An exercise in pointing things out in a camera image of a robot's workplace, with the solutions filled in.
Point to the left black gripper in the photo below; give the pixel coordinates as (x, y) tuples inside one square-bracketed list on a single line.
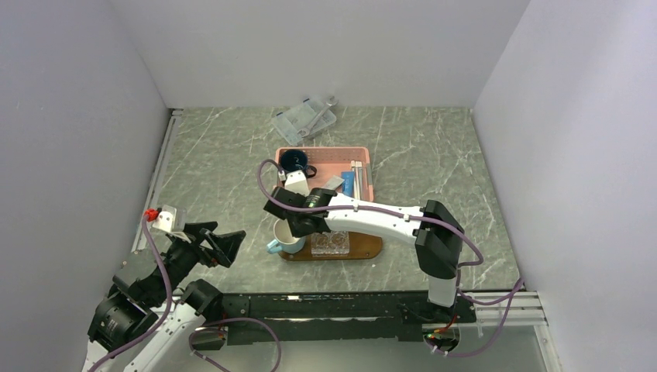
[(224, 245)]

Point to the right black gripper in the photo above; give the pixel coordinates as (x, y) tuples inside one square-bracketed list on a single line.
[(296, 232)]

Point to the light blue mug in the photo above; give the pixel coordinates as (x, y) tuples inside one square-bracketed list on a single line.
[(283, 241)]

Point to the clear acrylic toothbrush holder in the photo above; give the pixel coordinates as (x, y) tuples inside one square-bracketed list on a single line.
[(330, 244)]

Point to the dark blue mug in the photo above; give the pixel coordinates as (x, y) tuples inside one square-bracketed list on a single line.
[(297, 160)]

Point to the pink plastic basket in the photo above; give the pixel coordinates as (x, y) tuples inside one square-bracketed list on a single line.
[(330, 160)]

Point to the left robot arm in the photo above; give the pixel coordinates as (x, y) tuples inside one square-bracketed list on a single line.
[(139, 322)]

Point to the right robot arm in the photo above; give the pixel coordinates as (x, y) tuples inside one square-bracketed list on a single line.
[(433, 232)]

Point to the oval wooden tray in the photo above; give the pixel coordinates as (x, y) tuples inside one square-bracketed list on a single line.
[(362, 247)]

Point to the white toothpaste tube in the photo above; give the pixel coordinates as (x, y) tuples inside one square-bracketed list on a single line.
[(333, 183)]

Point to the blue toothpaste tube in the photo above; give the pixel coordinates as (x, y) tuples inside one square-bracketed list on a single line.
[(348, 182)]

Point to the pink toothbrush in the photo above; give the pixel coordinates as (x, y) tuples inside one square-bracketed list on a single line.
[(366, 182)]

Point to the white toothbrush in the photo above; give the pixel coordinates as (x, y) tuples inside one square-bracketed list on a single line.
[(359, 178)]

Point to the silver wrench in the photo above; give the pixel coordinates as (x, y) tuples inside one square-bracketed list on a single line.
[(329, 103)]

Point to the clear plastic box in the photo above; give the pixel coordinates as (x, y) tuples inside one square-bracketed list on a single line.
[(288, 123)]

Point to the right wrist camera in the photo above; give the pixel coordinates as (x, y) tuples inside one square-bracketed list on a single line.
[(297, 182)]

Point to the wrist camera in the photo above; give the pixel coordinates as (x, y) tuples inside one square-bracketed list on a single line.
[(168, 219), (297, 182)]

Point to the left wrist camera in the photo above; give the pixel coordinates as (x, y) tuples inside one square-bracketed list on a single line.
[(168, 219)]

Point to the aluminium side rail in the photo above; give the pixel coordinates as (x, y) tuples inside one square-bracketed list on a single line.
[(159, 171)]

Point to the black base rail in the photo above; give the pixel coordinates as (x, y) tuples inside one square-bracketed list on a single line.
[(406, 316)]

